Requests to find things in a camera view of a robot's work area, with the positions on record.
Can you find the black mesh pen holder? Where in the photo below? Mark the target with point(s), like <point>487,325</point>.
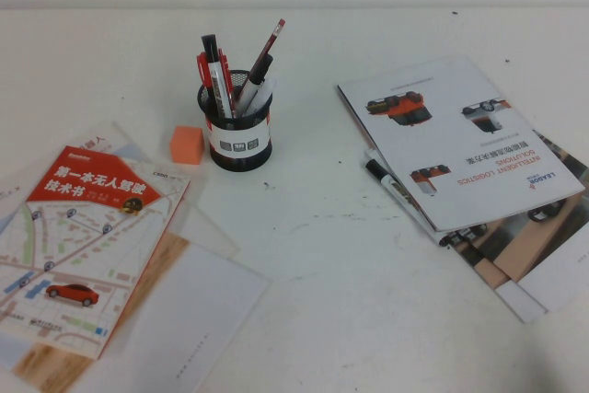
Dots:
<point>239,158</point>

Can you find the red pen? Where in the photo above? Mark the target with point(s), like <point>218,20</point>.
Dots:
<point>227,84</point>
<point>201,66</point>

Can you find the black white marker pen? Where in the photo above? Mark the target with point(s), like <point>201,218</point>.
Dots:
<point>460,235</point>

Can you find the black marker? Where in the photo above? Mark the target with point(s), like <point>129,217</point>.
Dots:
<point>257,75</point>

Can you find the clear plastic sheet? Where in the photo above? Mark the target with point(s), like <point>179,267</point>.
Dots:
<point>207,232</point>

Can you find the orange cube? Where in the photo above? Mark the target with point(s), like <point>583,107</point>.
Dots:
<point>186,146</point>

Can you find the dark red pencil with eraser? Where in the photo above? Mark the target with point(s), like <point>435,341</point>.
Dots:
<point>271,43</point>

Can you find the white wood-print brochure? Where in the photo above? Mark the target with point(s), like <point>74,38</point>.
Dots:
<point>207,310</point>

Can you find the white Leador logistics brochure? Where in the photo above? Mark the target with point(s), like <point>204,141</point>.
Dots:
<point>460,144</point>

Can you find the red book with map cover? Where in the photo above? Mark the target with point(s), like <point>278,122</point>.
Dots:
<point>83,246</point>

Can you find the office photo brochure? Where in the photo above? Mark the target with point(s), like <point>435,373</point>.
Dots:
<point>552,250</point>

